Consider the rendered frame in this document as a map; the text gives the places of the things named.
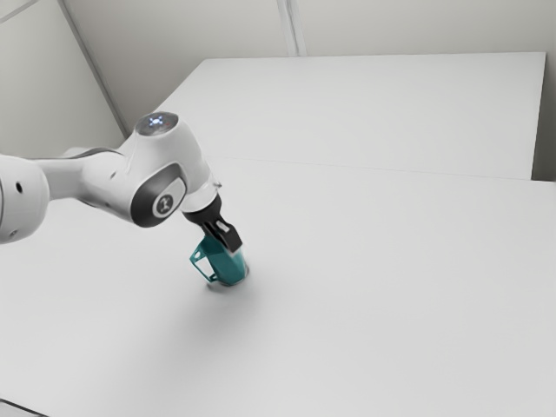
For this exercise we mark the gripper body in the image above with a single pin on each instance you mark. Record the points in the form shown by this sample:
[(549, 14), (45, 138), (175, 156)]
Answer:
[(207, 214)]

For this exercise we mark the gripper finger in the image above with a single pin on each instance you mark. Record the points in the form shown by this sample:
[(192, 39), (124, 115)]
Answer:
[(228, 236)]

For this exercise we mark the teal faceted mug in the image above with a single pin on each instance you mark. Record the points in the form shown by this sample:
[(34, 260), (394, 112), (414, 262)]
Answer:
[(223, 265)]

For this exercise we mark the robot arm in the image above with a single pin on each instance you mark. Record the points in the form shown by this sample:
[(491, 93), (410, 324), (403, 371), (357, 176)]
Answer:
[(108, 182)]

